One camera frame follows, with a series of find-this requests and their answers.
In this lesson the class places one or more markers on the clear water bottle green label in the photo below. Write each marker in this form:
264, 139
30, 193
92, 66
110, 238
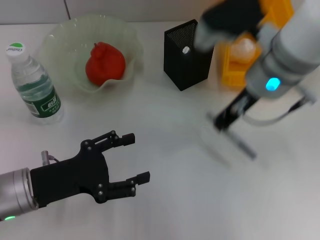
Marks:
35, 82

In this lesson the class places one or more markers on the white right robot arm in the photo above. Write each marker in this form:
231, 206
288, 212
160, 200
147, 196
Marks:
287, 55

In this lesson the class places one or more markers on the red-orange fruit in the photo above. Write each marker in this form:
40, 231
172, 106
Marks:
105, 65

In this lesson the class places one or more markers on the black mesh pen holder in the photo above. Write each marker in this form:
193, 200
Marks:
185, 75

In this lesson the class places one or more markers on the pale green wavy fruit plate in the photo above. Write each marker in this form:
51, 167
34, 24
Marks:
65, 50

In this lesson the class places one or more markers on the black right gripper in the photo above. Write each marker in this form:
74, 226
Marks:
243, 102

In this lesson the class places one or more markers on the grey pen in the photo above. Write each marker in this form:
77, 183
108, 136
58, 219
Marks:
242, 145

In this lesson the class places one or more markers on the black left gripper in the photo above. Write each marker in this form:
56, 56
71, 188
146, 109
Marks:
75, 177

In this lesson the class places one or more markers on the white paper ball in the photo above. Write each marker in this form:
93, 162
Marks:
243, 50

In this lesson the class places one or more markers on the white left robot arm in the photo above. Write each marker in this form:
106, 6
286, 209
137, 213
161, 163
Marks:
15, 192

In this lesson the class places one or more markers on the yellow plastic bin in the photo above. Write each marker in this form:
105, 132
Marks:
232, 77

